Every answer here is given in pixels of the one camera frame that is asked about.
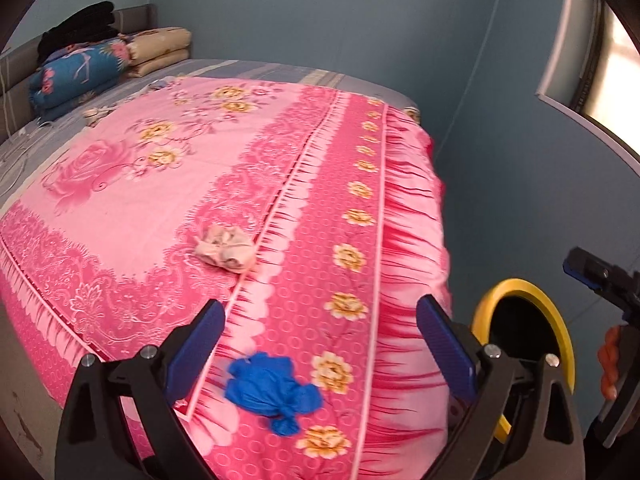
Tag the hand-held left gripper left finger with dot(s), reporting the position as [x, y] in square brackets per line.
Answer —
[195, 352]

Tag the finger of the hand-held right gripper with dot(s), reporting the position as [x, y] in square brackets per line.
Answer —
[590, 261]
[577, 272]

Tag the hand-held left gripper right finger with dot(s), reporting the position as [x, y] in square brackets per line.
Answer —
[447, 350]

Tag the yellow rimmed trash bin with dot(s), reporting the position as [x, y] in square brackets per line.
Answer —
[560, 325]

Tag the blue plastic bag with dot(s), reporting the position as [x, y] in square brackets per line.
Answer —
[270, 392]

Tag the beige cloth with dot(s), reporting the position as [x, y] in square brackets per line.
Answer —
[225, 247]

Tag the person's right hand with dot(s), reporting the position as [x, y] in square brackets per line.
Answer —
[611, 360]

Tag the pink floral bedsheet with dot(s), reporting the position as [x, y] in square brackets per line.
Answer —
[150, 195]

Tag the window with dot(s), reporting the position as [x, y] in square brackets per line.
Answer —
[607, 60]

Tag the small cream object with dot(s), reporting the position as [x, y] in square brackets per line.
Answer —
[95, 113]

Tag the blue floral folded quilt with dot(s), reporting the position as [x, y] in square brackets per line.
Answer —
[80, 72]

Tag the beige folded quilt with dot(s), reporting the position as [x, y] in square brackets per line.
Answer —
[160, 47]

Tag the grey padded headboard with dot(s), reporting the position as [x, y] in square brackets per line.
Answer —
[20, 65]

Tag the black folded clothing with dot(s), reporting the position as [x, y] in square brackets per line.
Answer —
[80, 27]

